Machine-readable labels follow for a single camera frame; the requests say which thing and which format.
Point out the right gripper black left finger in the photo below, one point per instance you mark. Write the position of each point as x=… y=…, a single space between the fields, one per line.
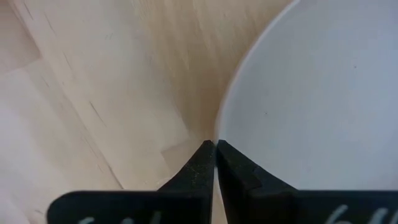
x=186 y=202

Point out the blue plate orange outside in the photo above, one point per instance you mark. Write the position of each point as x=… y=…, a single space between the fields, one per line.
x=311 y=93

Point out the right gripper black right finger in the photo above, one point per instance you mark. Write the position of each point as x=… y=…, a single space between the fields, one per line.
x=248 y=199

